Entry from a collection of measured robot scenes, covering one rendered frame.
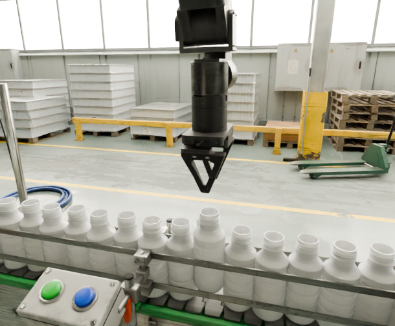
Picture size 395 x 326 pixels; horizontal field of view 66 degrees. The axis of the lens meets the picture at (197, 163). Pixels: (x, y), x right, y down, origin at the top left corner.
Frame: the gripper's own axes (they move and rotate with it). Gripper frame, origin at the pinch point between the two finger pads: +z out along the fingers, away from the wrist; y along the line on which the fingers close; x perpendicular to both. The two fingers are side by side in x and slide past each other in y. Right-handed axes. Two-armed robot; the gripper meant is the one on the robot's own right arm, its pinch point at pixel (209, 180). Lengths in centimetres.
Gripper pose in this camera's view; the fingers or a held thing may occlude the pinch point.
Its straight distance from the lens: 52.2
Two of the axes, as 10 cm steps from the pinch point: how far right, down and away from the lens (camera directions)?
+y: 2.6, -3.2, 9.1
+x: -9.7, -0.7, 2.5
